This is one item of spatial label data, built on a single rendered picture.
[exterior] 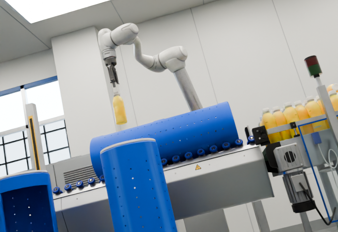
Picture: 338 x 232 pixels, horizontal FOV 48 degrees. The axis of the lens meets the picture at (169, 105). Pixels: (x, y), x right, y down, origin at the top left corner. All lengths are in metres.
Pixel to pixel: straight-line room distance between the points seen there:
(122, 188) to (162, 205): 0.20
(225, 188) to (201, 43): 3.60
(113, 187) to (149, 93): 3.72
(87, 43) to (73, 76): 0.52
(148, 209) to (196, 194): 0.54
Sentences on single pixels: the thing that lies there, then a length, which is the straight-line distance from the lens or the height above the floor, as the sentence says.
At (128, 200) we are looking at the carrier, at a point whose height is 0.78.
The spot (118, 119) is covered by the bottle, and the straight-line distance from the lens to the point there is 2.36.
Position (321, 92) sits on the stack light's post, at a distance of 2.05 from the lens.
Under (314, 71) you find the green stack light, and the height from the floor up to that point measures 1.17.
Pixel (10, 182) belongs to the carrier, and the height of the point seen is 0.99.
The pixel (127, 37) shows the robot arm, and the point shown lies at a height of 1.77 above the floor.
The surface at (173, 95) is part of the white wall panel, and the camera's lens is 5.36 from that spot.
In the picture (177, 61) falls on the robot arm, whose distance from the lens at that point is 2.84.
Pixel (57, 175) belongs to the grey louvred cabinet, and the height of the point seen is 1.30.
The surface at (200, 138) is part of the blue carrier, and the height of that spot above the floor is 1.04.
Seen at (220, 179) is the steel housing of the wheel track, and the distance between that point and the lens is 2.20.
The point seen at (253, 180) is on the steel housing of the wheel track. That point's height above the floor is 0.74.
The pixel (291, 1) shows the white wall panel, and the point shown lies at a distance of 5.89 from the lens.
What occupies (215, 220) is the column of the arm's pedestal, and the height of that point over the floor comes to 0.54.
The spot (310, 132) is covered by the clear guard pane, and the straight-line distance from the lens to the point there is 2.11.
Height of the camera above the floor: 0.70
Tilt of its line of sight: 15 degrees up
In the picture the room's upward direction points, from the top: 14 degrees counter-clockwise
